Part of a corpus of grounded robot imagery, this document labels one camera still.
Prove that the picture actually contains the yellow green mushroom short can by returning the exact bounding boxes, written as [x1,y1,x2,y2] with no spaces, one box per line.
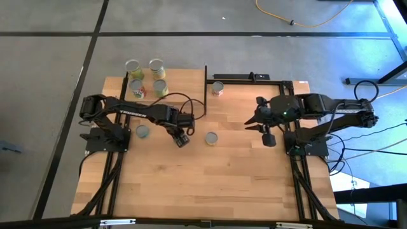
[204,132,219,147]

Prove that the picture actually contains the black floor cable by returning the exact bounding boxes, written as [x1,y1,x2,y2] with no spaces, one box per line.
[343,146,407,156]

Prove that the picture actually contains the black aluminium table frame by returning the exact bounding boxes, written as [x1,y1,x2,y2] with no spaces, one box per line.
[72,79,340,222]

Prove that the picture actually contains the green can with orange segments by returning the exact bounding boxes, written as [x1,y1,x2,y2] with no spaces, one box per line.
[125,59,145,80]

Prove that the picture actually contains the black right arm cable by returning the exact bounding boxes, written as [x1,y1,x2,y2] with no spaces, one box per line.
[330,79,380,128]

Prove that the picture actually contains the black stand leg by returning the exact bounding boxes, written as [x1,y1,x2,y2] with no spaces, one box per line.
[345,60,407,87]

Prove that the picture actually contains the silver frame bracket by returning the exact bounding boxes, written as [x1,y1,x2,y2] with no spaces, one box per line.
[275,222,314,229]
[100,218,136,227]

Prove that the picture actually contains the pale yellow power cable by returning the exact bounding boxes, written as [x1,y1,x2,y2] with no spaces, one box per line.
[378,85,407,100]

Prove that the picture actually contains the green yellow tall can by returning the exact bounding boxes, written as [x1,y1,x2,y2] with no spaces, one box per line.
[153,78,170,98]

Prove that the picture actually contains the black diagonal stand beam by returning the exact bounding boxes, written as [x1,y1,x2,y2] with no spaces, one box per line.
[372,0,407,62]

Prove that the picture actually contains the teal short can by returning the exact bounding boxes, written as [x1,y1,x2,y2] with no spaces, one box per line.
[135,125,151,139]

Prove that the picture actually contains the pink short can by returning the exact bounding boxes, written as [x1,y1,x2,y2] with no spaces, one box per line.
[211,81,225,97]

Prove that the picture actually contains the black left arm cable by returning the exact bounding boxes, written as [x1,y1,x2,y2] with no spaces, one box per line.
[148,91,207,137]

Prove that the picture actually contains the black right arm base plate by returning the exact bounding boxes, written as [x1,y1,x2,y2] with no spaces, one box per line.
[284,130,330,157]

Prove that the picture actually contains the black rig frame beam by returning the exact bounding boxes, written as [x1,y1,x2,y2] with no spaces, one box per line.
[0,215,407,229]

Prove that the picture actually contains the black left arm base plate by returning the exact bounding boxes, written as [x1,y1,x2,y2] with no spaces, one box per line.
[85,127,132,153]

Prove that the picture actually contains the yellow green carrots can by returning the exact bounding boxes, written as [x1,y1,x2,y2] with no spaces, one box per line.
[148,58,167,81]

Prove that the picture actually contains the yellow floor cable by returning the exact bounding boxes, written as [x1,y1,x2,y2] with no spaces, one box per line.
[255,0,354,29]

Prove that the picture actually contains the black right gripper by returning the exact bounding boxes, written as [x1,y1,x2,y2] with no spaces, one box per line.
[244,96,275,134]

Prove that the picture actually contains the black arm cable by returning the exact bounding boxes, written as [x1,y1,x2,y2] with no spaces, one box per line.
[330,79,380,128]
[148,91,207,137]

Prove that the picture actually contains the wooden shelf board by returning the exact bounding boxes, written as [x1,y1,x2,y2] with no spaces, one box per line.
[125,68,206,103]

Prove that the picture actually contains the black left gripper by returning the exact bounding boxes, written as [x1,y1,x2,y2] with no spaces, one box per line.
[163,109,191,149]

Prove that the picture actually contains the white floor sheet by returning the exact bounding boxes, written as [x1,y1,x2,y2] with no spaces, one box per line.
[329,171,371,218]

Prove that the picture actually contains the pink mixed fruit can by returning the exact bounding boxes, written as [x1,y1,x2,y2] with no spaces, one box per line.
[129,78,148,100]

